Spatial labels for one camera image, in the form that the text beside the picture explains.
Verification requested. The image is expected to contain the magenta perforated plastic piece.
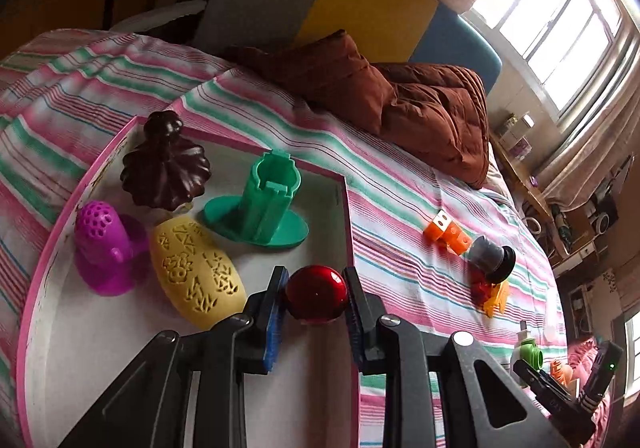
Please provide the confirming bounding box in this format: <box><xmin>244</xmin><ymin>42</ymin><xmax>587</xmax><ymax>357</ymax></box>
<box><xmin>74</xmin><ymin>200</ymin><xmax>151</xmax><ymax>297</ymax></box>

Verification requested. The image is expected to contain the white box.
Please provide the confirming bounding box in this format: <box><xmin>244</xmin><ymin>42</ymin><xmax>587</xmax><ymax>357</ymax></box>
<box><xmin>500</xmin><ymin>113</ymin><xmax>533</xmax><ymax>149</ymax></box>

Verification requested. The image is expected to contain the orange ribbed plastic piece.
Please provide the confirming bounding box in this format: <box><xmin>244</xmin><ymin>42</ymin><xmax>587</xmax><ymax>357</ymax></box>
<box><xmin>550</xmin><ymin>360</ymin><xmax>576</xmax><ymax>385</ymax></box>

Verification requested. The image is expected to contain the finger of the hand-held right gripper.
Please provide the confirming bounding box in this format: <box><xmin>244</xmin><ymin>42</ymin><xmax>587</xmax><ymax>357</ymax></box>
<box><xmin>513</xmin><ymin>359</ymin><xmax>577</xmax><ymax>401</ymax></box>

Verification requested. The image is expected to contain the brown quilted jacket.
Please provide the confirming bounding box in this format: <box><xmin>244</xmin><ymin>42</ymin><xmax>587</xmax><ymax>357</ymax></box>
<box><xmin>227</xmin><ymin>29</ymin><xmax>493</xmax><ymax>190</ymax></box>

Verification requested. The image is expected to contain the red puzzle piece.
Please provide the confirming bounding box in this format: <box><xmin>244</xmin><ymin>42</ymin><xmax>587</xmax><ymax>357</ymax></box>
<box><xmin>470</xmin><ymin>278</ymin><xmax>493</xmax><ymax>304</ymax></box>

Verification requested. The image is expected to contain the orange shoe-shaped piece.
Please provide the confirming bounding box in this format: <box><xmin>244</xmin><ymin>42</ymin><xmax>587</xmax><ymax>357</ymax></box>
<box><xmin>482</xmin><ymin>280</ymin><xmax>511</xmax><ymax>319</ymax></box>

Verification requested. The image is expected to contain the white tray with pink rim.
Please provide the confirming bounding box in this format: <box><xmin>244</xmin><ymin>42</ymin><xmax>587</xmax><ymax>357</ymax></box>
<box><xmin>15</xmin><ymin>115</ymin><xmax>361</xmax><ymax>448</ymax></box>

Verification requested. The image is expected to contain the orange plastic block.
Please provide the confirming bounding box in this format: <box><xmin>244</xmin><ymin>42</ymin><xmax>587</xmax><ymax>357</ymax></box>
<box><xmin>424</xmin><ymin>209</ymin><xmax>473</xmax><ymax>256</ymax></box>

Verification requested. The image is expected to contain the red metallic cylinder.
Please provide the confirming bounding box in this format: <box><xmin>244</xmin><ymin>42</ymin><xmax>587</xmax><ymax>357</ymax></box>
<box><xmin>284</xmin><ymin>264</ymin><xmax>349</xmax><ymax>326</ymax></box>

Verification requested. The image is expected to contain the brown flower-shaped lid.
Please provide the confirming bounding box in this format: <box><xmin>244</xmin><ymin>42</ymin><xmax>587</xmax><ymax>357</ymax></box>
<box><xmin>120</xmin><ymin>110</ymin><xmax>213</xmax><ymax>211</ymax></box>

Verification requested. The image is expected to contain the green plastic stand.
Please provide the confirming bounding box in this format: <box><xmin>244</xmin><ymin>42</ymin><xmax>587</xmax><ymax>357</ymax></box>
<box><xmin>202</xmin><ymin>149</ymin><xmax>310</xmax><ymax>249</ymax></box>

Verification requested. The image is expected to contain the striped bedsheet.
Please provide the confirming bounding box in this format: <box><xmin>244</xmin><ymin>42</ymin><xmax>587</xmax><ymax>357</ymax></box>
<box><xmin>0</xmin><ymin>28</ymin><xmax>571</xmax><ymax>448</ymax></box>

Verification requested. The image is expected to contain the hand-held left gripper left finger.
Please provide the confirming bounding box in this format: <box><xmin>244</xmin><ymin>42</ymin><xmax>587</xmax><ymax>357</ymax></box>
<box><xmin>57</xmin><ymin>265</ymin><xmax>291</xmax><ymax>448</ymax></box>

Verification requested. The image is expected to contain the green and white round toy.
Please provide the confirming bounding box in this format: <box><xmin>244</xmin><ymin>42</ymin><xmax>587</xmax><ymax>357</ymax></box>
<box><xmin>510</xmin><ymin>320</ymin><xmax>545</xmax><ymax>371</ymax></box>

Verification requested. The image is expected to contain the wooden shelf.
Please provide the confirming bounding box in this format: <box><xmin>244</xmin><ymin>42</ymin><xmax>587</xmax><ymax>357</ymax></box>
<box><xmin>492</xmin><ymin>128</ymin><xmax>556</xmax><ymax>229</ymax></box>

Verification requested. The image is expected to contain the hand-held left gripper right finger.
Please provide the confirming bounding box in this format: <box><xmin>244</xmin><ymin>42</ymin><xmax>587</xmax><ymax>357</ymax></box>
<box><xmin>342</xmin><ymin>265</ymin><xmax>571</xmax><ymax>448</ymax></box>

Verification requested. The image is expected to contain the yellow perforated oval shell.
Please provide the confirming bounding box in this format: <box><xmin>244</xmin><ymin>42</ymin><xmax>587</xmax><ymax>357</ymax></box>
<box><xmin>149</xmin><ymin>218</ymin><xmax>248</xmax><ymax>330</ymax></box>

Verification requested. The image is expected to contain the window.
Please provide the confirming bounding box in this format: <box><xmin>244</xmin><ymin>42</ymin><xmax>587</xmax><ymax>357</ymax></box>
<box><xmin>462</xmin><ymin>0</ymin><xmax>626</xmax><ymax>116</ymax></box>

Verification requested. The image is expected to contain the grey yellow blue headboard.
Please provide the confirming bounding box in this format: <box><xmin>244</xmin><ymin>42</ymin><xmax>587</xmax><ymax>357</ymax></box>
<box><xmin>192</xmin><ymin>0</ymin><xmax>503</xmax><ymax>94</ymax></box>

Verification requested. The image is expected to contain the grey cylinder with black base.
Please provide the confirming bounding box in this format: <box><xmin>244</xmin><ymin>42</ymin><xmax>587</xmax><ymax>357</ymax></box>
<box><xmin>469</xmin><ymin>235</ymin><xmax>517</xmax><ymax>285</ymax></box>

